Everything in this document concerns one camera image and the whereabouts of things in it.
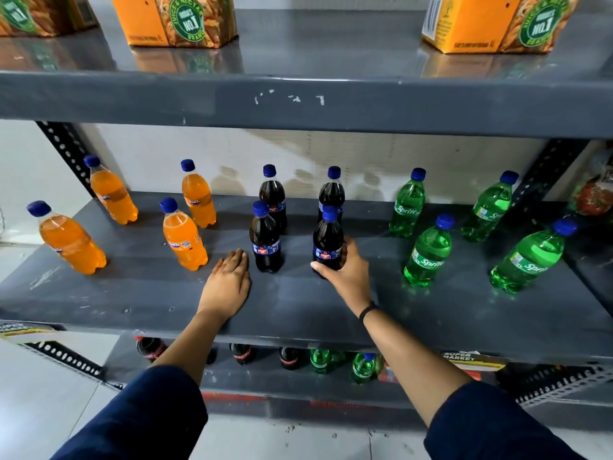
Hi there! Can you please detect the person's right hand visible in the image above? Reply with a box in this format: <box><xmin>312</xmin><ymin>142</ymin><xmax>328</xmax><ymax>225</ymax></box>
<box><xmin>310</xmin><ymin>236</ymin><xmax>377</xmax><ymax>318</ymax></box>

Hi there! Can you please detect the person's left hand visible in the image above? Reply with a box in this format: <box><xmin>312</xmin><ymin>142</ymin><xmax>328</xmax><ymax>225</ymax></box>
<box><xmin>197</xmin><ymin>249</ymin><xmax>252</xmax><ymax>321</ymax></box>

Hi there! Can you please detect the cola bottle with blue cap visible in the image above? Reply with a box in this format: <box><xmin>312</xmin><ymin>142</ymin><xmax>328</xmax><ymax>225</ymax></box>
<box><xmin>249</xmin><ymin>200</ymin><xmax>283</xmax><ymax>274</ymax></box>
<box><xmin>259</xmin><ymin>164</ymin><xmax>288</xmax><ymax>234</ymax></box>
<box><xmin>318</xmin><ymin>166</ymin><xmax>346</xmax><ymax>225</ymax></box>
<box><xmin>313</xmin><ymin>205</ymin><xmax>345</xmax><ymax>278</ymax></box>

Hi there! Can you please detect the person's left forearm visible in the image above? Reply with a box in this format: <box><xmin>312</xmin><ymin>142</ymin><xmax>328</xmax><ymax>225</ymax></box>
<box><xmin>50</xmin><ymin>309</ymin><xmax>228</xmax><ymax>460</ymax></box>

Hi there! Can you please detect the person's right forearm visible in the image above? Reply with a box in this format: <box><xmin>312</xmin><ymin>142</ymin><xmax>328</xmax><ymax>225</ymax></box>
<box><xmin>360</xmin><ymin>304</ymin><xmax>587</xmax><ymax>460</ymax></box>

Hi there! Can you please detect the grey metal shelf board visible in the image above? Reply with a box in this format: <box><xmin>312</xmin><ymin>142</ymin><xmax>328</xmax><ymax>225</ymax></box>
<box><xmin>103</xmin><ymin>333</ymin><xmax>613</xmax><ymax>432</ymax></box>
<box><xmin>0</xmin><ymin>192</ymin><xmax>613</xmax><ymax>367</ymax></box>
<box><xmin>0</xmin><ymin>0</ymin><xmax>613</xmax><ymax>139</ymax></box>

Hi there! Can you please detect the orange soda bottle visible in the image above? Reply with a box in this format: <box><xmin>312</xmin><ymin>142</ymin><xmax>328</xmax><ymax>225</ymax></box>
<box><xmin>26</xmin><ymin>200</ymin><xmax>107</xmax><ymax>275</ymax></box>
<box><xmin>160</xmin><ymin>197</ymin><xmax>209</xmax><ymax>272</ymax></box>
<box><xmin>83</xmin><ymin>154</ymin><xmax>139</xmax><ymax>226</ymax></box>
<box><xmin>180</xmin><ymin>159</ymin><xmax>217</xmax><ymax>229</ymax></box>

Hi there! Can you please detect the cola bottle with red label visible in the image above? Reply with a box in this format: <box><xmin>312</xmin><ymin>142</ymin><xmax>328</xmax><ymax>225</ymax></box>
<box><xmin>279</xmin><ymin>347</ymin><xmax>303</xmax><ymax>371</ymax></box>
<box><xmin>135</xmin><ymin>336</ymin><xmax>168</xmax><ymax>364</ymax></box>
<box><xmin>230</xmin><ymin>343</ymin><xmax>257</xmax><ymax>366</ymax></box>

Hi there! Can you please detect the small green soda bottle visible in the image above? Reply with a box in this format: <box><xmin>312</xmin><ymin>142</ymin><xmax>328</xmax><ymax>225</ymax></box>
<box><xmin>352</xmin><ymin>352</ymin><xmax>384</xmax><ymax>385</ymax></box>
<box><xmin>309</xmin><ymin>349</ymin><xmax>345</xmax><ymax>375</ymax></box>

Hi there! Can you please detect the yellow white shelf label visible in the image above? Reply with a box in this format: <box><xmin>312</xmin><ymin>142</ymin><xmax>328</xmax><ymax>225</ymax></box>
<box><xmin>441</xmin><ymin>350</ymin><xmax>508</xmax><ymax>372</ymax></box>
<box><xmin>0</xmin><ymin>322</ymin><xmax>57</xmax><ymax>344</ymax></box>

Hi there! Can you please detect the black perforated shelf upright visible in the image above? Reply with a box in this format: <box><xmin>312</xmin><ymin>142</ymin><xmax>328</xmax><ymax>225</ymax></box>
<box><xmin>510</xmin><ymin>139</ymin><xmax>590</xmax><ymax>221</ymax></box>
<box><xmin>36</xmin><ymin>121</ymin><xmax>96</xmax><ymax>198</ymax></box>

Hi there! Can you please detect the orange juice carton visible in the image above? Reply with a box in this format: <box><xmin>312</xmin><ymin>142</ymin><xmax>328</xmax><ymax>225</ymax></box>
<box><xmin>421</xmin><ymin>0</ymin><xmax>582</xmax><ymax>55</ymax></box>
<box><xmin>109</xmin><ymin>0</ymin><xmax>238</xmax><ymax>49</ymax></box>
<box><xmin>0</xmin><ymin>0</ymin><xmax>100</xmax><ymax>38</ymax></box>

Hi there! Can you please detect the red tomato print packet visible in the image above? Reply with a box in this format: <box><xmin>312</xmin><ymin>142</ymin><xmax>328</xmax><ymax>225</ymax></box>
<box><xmin>567</xmin><ymin>148</ymin><xmax>613</xmax><ymax>217</ymax></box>

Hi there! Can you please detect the perforated metal shelf rail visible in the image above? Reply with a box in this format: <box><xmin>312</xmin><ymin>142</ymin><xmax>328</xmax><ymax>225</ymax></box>
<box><xmin>515</xmin><ymin>365</ymin><xmax>613</xmax><ymax>409</ymax></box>
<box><xmin>19</xmin><ymin>341</ymin><xmax>124</xmax><ymax>391</ymax></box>

